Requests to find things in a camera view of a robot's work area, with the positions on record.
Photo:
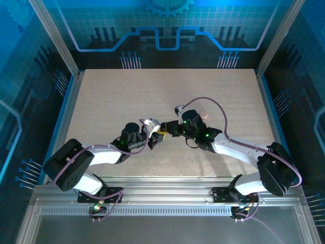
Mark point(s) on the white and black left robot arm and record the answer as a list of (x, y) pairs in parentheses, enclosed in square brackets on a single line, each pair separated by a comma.
[(104, 155)]

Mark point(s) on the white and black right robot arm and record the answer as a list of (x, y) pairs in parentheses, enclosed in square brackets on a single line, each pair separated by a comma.
[(236, 150)]

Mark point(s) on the small lit controller board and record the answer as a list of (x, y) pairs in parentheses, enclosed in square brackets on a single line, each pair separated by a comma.
[(97, 207), (243, 208)]

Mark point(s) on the grey metal panel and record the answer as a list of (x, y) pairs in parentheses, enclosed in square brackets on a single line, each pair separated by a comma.
[(162, 231)]

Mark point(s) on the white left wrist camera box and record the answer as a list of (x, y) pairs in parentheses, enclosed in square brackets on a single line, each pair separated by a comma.
[(149, 125)]

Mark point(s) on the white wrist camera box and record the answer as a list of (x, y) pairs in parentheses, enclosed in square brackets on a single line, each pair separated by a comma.
[(149, 125), (179, 109)]

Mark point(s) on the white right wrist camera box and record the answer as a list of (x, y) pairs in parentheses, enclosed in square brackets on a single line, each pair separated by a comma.
[(179, 109)]

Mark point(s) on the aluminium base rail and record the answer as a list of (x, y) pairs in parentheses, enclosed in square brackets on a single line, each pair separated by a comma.
[(165, 189)]

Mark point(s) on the aluminium table side rail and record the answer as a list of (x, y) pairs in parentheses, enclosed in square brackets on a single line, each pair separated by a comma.
[(267, 101), (67, 114)]

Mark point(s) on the aluminium frame post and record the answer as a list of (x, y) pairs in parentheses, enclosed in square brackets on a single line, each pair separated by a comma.
[(278, 38), (57, 38)]

